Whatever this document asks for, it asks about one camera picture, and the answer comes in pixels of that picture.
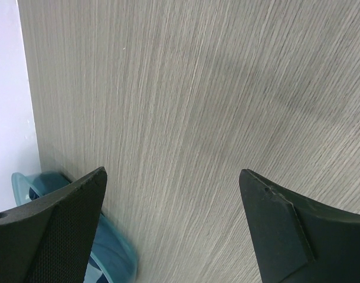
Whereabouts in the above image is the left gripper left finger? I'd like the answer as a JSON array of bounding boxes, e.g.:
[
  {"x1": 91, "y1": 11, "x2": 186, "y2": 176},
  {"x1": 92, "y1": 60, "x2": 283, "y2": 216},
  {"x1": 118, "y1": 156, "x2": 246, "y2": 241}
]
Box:
[{"x1": 0, "y1": 167, "x2": 107, "y2": 282}]

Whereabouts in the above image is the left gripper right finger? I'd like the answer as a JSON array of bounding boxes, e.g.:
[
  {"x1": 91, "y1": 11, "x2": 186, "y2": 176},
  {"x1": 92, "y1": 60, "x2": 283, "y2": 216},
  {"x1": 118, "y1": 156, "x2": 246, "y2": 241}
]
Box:
[{"x1": 239, "y1": 169, "x2": 360, "y2": 282}]

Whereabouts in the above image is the navy blue t shirt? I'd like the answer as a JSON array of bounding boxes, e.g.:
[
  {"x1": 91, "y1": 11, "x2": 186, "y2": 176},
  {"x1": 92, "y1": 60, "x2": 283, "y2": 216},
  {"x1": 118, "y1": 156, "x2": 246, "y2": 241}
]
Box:
[{"x1": 25, "y1": 173, "x2": 107, "y2": 282}]

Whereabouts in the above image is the blue plastic basket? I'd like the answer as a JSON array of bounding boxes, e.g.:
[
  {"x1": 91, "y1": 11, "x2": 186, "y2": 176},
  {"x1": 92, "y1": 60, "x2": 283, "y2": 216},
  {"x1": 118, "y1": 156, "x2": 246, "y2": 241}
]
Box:
[{"x1": 11, "y1": 172, "x2": 138, "y2": 282}]

